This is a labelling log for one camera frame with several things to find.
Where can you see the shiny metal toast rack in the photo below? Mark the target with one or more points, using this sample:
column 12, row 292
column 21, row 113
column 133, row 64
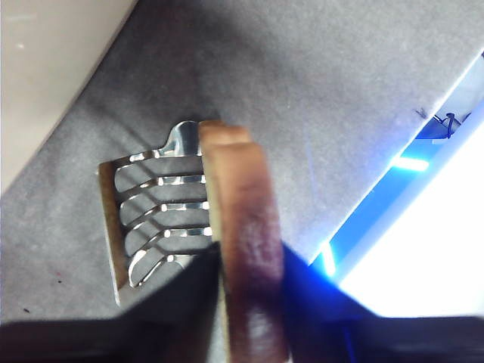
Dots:
column 113, row 227

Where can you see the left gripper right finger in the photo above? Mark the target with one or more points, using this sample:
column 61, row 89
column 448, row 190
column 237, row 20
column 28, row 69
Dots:
column 378, row 340

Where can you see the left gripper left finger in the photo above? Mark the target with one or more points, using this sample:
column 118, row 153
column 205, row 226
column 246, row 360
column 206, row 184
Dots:
column 113, row 340

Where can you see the brown toasted bread slice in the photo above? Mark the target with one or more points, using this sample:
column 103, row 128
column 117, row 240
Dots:
column 249, row 227

